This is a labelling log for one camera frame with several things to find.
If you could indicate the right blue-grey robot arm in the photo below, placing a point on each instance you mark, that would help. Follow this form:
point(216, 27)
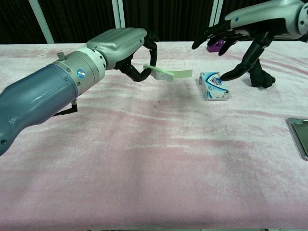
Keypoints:
point(304, 19)

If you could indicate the flat grey square plate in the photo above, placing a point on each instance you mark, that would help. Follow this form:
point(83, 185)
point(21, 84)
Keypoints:
point(300, 137)

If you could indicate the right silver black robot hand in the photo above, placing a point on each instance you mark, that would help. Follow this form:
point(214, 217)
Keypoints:
point(262, 19)

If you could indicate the black pleated curtain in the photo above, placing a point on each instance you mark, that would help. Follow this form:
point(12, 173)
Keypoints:
point(79, 19)

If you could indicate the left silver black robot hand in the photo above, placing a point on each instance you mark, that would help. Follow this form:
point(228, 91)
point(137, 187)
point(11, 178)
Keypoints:
point(115, 45)

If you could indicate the purple toy block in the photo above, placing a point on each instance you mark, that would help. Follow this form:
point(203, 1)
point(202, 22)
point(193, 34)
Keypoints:
point(214, 48)

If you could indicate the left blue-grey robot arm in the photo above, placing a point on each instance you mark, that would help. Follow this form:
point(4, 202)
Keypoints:
point(41, 93)

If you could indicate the blue white soap box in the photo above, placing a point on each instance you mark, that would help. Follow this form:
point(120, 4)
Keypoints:
point(213, 87)

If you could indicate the white frame post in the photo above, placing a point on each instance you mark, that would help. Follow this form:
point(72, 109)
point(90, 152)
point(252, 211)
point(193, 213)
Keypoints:
point(216, 12)
point(42, 21)
point(119, 14)

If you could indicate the pink plush table cloth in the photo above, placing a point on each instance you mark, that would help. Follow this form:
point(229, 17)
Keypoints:
point(154, 156)

